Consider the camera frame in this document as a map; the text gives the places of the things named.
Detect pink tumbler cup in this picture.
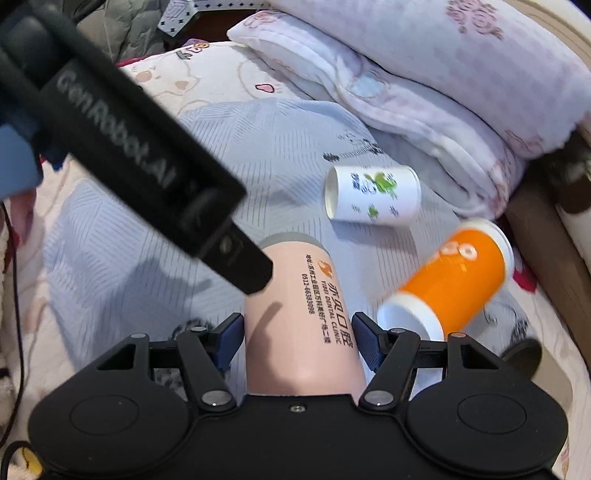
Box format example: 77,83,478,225
243,232,366,401

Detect orange paper cup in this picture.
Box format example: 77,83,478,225
377,218,514,341

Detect white frog paper cup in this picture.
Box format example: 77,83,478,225
324,166,422,227

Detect light blue patterned mat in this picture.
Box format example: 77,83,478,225
41,97,532,398

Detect cartoon bear bed sheet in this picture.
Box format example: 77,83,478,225
1,42,590,479

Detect brown pillow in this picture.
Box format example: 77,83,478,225
505,128,591,333

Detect pink checked folded quilt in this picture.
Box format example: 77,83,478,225
228,1,590,219

